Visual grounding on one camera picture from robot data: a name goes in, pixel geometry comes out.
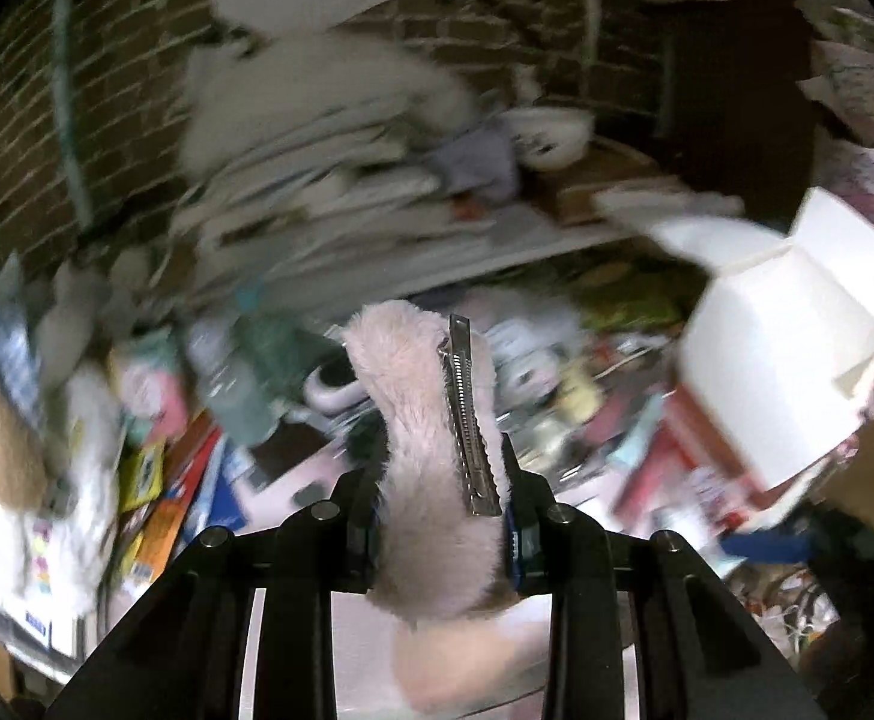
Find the pink kotex pack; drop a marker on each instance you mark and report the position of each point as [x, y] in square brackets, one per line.
[148, 379]

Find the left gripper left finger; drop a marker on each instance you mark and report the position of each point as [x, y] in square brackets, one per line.
[356, 529]

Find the orange packet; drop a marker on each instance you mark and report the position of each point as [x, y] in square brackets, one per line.
[164, 527]

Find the teal bottle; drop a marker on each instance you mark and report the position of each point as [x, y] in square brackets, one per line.
[282, 351]

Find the pink hair brush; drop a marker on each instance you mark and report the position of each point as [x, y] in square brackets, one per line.
[333, 388]

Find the clear liquid bottle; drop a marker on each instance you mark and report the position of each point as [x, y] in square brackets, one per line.
[227, 383]

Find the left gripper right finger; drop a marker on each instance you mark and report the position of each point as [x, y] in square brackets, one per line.
[530, 497]

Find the purple cloth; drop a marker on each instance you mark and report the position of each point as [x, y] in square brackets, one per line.
[479, 161]

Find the panda ceramic bowl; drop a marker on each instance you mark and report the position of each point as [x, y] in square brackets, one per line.
[548, 139]

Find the stack of books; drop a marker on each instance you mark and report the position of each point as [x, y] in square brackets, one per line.
[357, 193]

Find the white fluffy fur piece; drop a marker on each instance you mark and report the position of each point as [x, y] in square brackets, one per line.
[313, 85]

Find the blue packet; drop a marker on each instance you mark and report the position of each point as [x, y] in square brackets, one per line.
[215, 503]

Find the pink fluffy hair clip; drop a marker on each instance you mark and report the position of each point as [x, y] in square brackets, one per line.
[462, 634]

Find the pink cartoon cardboard box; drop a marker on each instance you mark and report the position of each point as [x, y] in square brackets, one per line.
[778, 354]

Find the white plush toy with cap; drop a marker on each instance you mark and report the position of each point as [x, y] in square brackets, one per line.
[61, 435]

